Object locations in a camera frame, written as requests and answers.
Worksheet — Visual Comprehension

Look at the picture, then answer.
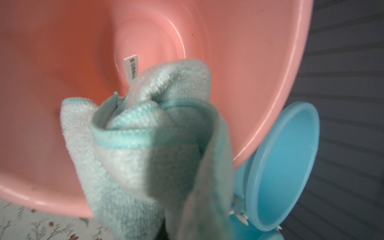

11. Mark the mint green microfiber cloth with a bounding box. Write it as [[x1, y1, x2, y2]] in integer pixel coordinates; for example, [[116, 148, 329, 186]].
[[60, 59, 234, 240]]

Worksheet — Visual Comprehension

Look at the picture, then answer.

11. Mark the teal plastic bucket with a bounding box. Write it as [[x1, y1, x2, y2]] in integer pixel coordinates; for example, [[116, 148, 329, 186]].
[[229, 102, 320, 240]]

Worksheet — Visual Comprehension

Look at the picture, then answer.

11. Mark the pink plastic bucket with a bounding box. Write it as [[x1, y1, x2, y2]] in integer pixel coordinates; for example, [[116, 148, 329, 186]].
[[0, 0, 314, 219]]

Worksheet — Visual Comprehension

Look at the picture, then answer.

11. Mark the floral patterned table mat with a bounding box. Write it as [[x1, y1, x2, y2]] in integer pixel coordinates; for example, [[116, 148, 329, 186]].
[[1, 200, 115, 240]]

